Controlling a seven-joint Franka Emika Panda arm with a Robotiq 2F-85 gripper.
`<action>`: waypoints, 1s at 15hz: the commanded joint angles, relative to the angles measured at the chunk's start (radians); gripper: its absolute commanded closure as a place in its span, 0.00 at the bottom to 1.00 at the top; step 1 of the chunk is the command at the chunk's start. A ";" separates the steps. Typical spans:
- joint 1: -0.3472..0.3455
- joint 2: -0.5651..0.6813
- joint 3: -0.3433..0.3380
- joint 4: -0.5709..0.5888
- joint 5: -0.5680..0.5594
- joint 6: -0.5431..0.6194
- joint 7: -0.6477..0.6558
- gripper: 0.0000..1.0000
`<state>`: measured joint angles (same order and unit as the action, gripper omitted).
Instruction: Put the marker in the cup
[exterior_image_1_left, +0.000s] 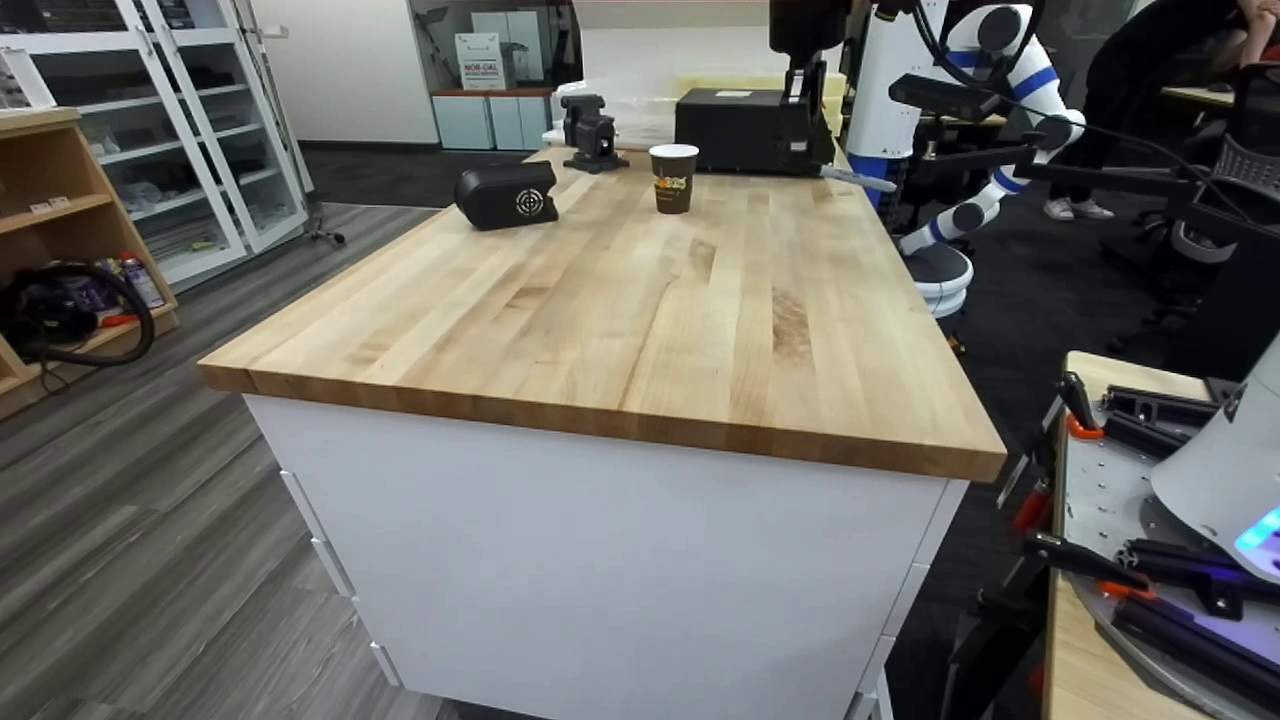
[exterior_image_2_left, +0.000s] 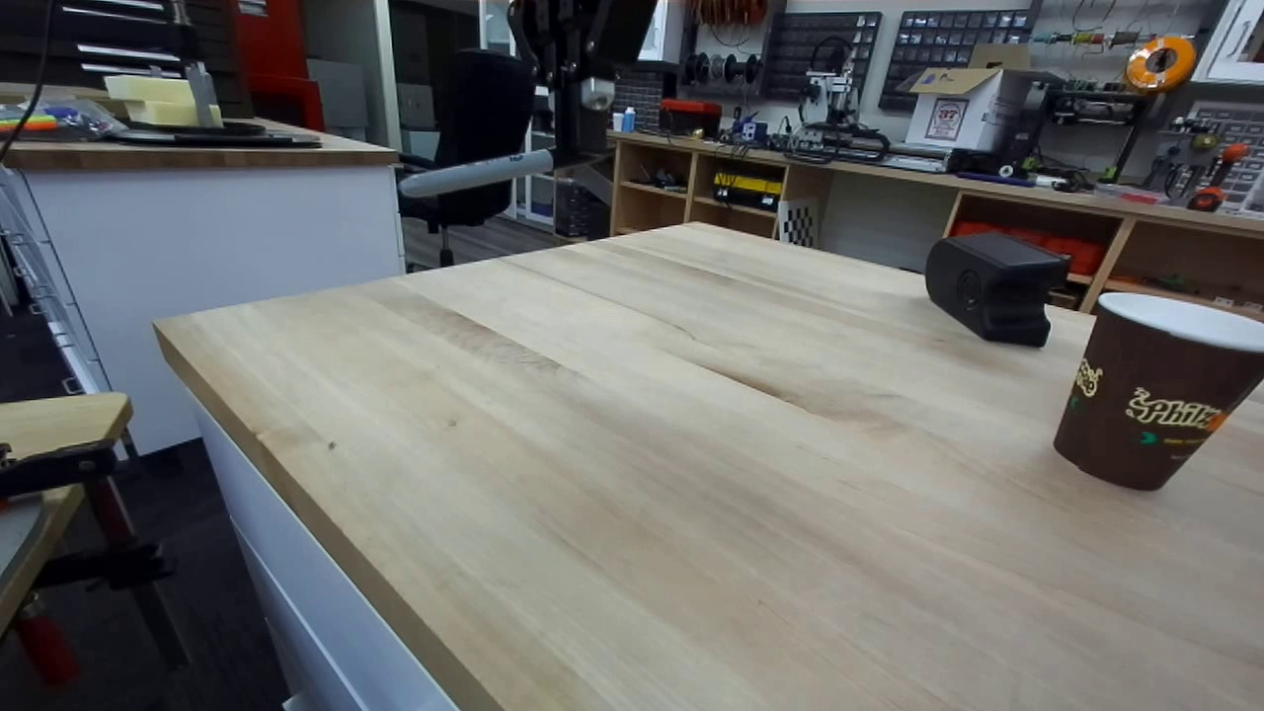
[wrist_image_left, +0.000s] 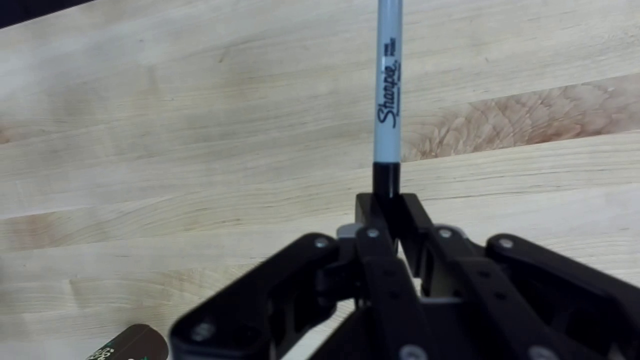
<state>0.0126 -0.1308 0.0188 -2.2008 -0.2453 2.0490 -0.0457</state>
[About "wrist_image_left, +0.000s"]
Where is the brown paper cup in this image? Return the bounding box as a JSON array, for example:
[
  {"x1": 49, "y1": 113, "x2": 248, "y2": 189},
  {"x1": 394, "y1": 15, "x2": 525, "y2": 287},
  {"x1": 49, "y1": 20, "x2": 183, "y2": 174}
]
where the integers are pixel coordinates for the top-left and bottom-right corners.
[{"x1": 86, "y1": 324, "x2": 169, "y2": 360}]

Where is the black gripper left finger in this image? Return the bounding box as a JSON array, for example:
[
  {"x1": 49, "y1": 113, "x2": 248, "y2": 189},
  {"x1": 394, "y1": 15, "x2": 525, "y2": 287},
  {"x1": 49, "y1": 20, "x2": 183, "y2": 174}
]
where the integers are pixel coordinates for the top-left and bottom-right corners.
[{"x1": 168, "y1": 192, "x2": 436, "y2": 360}]

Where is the grey marker with black cap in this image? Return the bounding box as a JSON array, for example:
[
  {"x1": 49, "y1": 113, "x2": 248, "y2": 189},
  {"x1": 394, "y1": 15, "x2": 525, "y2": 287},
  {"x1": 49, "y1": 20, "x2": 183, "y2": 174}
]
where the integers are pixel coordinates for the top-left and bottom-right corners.
[{"x1": 369, "y1": 0, "x2": 406, "y2": 198}]

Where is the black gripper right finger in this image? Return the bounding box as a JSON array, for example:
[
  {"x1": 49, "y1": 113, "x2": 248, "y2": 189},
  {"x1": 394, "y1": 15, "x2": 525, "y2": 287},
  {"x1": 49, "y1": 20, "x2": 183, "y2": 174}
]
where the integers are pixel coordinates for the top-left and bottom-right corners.
[{"x1": 395, "y1": 192, "x2": 640, "y2": 360}]

